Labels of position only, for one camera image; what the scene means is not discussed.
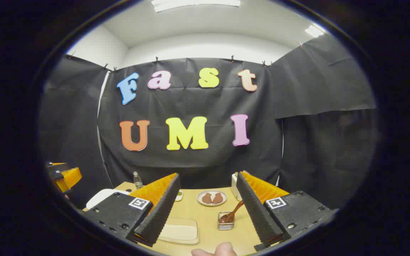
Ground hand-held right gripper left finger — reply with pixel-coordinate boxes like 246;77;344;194
84;173;181;247

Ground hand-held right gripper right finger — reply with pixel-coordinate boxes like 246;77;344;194
236;171;339;252

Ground clear rice container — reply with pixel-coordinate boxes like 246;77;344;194
159;218;200;245

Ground white rice cooker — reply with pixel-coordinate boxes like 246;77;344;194
86;188;131;210

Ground white toaster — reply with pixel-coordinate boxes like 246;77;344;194
231;173;243;202

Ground round white plate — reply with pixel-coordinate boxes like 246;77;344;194
197;190;227;207

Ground black backdrop cloth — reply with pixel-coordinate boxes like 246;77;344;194
40;34;378;210

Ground small ceiling light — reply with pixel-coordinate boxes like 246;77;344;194
305;24;325;38

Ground long ceiling light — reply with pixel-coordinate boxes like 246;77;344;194
152;0;241;13

